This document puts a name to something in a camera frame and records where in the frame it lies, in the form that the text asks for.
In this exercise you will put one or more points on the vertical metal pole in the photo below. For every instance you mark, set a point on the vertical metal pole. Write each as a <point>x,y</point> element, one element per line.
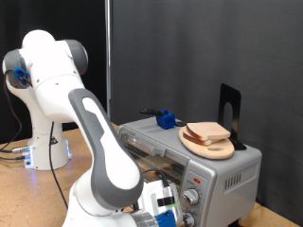
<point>108,47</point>

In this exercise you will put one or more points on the glass oven door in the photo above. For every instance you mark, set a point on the glass oven door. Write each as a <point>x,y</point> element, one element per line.
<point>151,146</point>

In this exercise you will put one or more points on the dark grey backdrop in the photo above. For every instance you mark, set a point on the dark grey backdrop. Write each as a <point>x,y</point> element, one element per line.
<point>205,47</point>

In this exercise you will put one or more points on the round wooden board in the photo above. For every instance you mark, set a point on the round wooden board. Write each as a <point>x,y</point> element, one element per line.
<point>214,151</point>

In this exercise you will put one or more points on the black metal bookend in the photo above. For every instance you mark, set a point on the black metal bookend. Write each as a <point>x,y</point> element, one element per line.
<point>235,97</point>

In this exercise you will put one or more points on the tan bread slice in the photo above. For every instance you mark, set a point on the tan bread slice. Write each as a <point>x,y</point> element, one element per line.
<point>209,130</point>

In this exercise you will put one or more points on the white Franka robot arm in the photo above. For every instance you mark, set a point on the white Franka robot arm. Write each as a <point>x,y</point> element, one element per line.
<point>107,151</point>

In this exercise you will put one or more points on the black curtain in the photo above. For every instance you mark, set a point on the black curtain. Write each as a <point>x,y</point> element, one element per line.
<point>88,15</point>

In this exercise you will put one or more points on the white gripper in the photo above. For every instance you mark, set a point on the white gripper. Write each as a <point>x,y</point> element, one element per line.
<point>151,197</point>

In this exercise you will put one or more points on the silver toaster oven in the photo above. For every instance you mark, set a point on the silver toaster oven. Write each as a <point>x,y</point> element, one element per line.
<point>221,164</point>

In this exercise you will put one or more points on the metal spatula with blue block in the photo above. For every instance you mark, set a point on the metal spatula with blue block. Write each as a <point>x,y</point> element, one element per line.
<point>164,120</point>

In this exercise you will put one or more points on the red oven indicator light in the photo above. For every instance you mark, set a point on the red oven indicator light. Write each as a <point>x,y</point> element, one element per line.
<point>197,180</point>

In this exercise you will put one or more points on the silver oven knob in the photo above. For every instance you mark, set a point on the silver oven knob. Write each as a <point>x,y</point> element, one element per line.
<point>190,219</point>
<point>191,196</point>

